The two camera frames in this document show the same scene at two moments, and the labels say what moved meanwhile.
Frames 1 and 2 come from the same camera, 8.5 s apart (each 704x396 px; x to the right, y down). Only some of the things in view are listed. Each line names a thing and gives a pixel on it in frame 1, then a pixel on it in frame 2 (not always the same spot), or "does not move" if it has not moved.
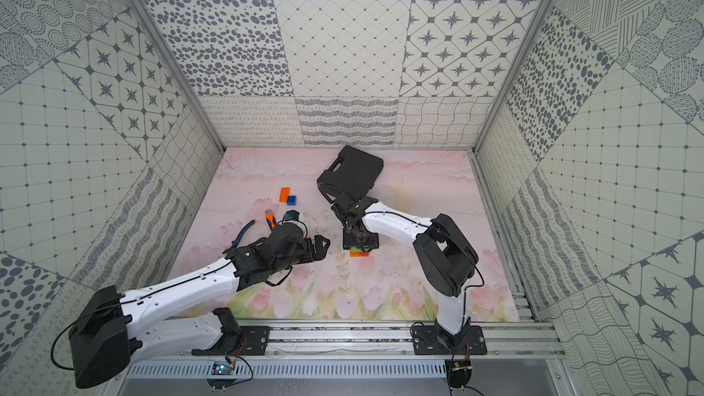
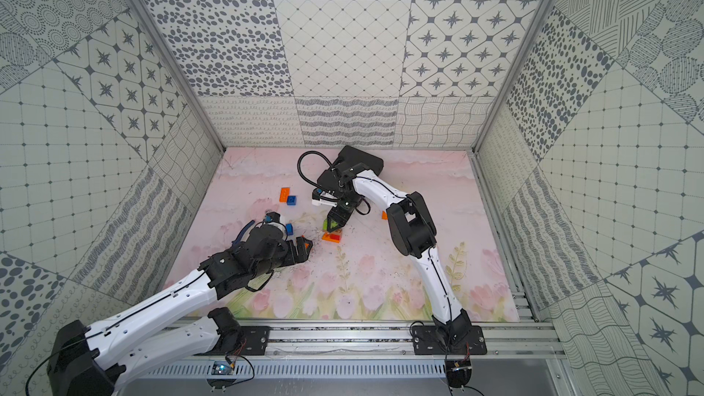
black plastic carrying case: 353,171 does not move
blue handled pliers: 236,242 does not move
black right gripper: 348,242 to 337,216
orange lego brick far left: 283,194 does not move
